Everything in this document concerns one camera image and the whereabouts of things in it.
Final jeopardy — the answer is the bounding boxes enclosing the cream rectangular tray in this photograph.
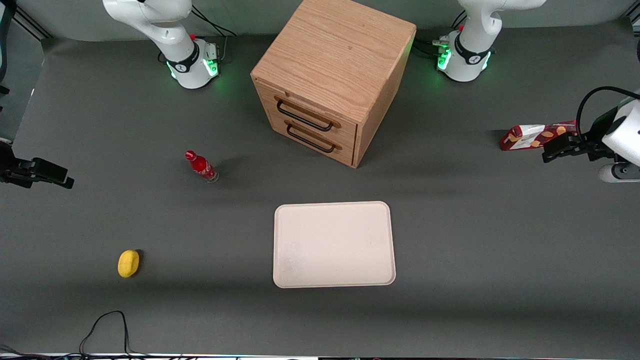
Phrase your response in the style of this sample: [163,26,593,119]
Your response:
[273,201,397,289]

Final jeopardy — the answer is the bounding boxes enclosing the wooden drawer cabinet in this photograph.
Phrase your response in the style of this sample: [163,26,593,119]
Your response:
[250,0,417,169]

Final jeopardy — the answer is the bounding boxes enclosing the black hanging cable bundle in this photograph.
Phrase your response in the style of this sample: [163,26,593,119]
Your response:
[0,0,17,96]

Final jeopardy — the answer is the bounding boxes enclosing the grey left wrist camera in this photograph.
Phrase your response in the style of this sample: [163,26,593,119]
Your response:
[598,162,640,183]

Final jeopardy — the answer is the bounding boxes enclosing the black drawer handle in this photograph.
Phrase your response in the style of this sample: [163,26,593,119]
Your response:
[276,99,335,132]
[286,124,337,154]

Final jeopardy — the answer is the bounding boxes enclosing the red tartan cookie box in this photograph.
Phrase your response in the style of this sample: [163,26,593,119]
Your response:
[499,121,581,152]

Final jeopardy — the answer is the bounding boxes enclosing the yellow lemon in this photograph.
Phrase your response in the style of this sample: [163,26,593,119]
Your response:
[117,249,141,279]

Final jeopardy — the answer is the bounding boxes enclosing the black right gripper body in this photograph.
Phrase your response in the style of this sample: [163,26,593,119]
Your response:
[0,145,35,187]

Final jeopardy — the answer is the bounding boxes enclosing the black base cables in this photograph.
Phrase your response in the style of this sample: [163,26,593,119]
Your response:
[415,10,468,58]
[191,5,237,66]

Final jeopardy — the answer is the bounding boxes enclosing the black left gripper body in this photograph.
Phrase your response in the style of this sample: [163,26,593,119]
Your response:
[575,106,624,162]

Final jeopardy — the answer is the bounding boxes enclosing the black right base cables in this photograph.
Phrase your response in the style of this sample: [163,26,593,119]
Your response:
[191,5,237,66]

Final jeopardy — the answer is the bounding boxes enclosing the red cola bottle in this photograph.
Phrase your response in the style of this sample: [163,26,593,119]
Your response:
[184,150,220,184]

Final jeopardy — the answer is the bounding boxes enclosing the aluminium frame rail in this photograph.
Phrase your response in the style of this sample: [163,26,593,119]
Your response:
[12,7,53,41]

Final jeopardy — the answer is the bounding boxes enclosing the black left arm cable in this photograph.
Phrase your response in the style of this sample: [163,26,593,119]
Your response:
[576,86,640,137]

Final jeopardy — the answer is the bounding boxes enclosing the thin black looped cable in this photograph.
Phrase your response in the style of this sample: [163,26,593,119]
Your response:
[79,310,151,360]

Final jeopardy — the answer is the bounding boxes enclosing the wooden drawer front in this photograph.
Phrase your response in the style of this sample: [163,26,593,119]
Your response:
[262,107,357,167]
[255,82,359,148]

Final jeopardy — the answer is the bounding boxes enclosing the black left base cables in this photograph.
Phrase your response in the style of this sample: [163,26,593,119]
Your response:
[415,10,468,58]

